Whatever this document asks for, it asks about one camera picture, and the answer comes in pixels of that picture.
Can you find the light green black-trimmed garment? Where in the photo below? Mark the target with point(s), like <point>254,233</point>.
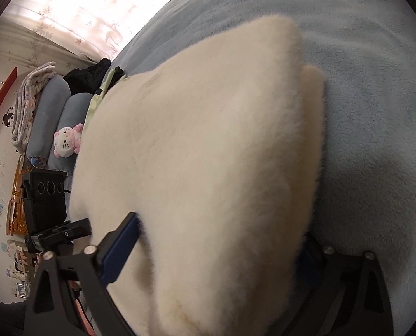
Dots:
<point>113,76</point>

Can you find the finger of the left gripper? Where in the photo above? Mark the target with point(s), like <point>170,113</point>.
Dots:
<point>53,239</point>

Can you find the cream fuzzy knit cardigan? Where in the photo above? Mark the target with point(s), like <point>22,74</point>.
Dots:
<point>218,151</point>

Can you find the black fuzzy garment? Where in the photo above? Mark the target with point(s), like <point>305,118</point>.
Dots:
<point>87,80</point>

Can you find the white patterned folded blanket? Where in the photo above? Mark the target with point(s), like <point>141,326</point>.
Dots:
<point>25,103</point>

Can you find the floral sheer curtain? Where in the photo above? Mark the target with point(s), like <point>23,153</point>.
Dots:
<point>91,29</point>

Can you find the pink white kitty plush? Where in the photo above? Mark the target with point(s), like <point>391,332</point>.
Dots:
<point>67,141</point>

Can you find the blue fleece bed blanket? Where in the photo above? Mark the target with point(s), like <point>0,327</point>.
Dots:
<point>368,51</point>

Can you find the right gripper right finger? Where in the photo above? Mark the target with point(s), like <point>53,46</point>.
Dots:
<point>346,294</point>

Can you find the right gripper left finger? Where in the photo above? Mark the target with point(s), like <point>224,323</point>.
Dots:
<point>51,308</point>

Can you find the upper blue rolled pillow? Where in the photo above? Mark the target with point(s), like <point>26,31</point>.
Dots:
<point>48,111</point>

